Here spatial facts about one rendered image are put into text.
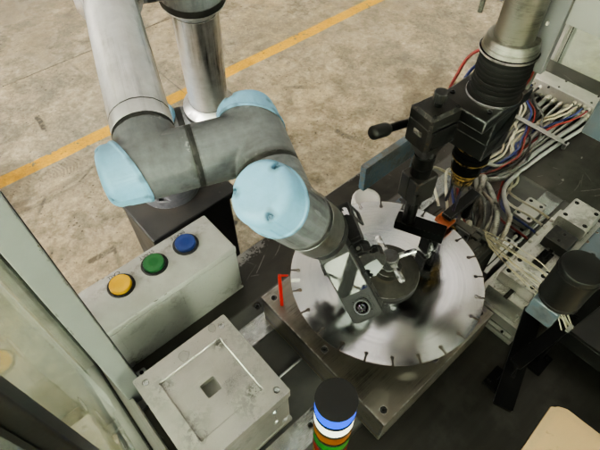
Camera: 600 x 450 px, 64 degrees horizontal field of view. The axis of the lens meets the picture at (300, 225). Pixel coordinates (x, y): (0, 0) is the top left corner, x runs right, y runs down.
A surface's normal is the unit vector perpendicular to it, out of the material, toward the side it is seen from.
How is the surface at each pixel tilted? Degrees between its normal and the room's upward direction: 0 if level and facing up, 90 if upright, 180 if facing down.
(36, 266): 90
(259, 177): 32
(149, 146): 14
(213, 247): 0
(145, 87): 26
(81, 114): 0
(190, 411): 0
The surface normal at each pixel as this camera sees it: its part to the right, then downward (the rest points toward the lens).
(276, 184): -0.45, -0.27
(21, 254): 0.66, 0.58
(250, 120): 0.05, -0.48
